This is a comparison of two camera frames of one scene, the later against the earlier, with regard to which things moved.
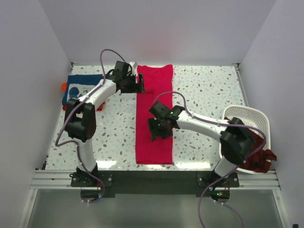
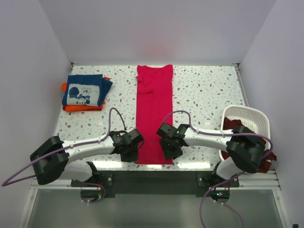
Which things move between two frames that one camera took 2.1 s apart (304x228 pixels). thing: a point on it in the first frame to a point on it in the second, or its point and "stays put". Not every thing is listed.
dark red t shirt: (259, 160) stays put
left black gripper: (137, 87) to (133, 156)
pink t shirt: (157, 80) stays put
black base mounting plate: (156, 182) stays put
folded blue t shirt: (79, 85) stays put
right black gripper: (154, 131) to (174, 155)
